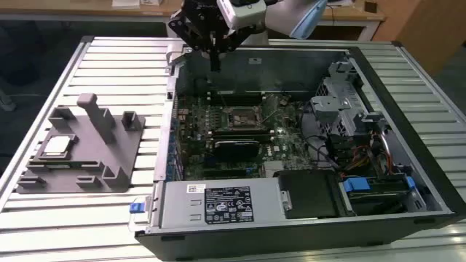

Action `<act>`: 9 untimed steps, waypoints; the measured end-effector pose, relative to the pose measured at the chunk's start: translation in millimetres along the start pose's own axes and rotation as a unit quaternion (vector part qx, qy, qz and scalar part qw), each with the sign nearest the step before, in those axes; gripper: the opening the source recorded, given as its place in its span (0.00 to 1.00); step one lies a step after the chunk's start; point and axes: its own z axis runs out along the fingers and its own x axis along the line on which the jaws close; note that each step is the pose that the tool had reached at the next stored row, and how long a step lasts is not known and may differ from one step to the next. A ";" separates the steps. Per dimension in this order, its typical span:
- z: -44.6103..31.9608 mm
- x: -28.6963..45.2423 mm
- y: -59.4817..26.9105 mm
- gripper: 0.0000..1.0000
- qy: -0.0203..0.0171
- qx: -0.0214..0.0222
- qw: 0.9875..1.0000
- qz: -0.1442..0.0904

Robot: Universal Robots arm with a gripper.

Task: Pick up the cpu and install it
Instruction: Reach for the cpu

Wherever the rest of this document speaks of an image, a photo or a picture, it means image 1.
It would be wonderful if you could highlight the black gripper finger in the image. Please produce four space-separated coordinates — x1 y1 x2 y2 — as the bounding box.
167 10 218 73
215 24 258 73

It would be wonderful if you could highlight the silver CPU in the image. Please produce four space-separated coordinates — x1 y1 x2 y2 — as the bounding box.
40 135 76 158

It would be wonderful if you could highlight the CPU socket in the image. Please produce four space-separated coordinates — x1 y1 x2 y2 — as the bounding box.
222 105 266 130

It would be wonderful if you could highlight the black RAM slot bank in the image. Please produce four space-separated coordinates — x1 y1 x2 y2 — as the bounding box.
206 91 266 106
210 129 275 142

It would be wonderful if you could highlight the wooden desk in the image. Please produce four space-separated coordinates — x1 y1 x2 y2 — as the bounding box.
0 0 387 41

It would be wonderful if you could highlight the white box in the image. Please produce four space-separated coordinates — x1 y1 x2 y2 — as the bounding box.
111 0 142 9

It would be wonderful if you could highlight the black graphics card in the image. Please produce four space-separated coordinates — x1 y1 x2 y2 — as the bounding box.
212 139 262 161

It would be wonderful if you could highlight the silver metal drive cage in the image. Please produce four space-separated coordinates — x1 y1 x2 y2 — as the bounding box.
308 61 393 137

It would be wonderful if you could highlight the green motherboard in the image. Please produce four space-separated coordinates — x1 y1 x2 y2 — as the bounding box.
174 92 320 183

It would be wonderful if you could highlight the small silver heatsink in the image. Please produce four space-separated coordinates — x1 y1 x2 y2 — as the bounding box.
263 160 286 173

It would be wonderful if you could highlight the grey parts rack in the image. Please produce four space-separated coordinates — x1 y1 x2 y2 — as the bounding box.
16 93 147 194

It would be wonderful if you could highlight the black drive bay cover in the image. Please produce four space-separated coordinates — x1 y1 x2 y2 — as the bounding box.
271 169 357 221

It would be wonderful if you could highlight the grey power supply unit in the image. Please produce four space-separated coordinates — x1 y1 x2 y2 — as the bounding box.
144 178 282 235

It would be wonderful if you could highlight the grey furniture leg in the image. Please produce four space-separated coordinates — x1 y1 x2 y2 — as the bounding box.
0 88 16 112

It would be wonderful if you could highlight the hard disk in blue carrier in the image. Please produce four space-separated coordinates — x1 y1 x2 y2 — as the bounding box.
338 176 419 217

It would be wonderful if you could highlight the wooden cabinet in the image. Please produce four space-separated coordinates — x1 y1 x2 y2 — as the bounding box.
373 0 466 77

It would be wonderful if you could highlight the black PC case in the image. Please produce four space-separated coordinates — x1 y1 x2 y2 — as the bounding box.
134 43 458 261

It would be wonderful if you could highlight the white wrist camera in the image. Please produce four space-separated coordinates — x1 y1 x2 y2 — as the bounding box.
216 0 270 36

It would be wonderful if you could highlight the coloured power wire bundle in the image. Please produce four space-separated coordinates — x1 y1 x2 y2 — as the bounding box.
340 130 398 178

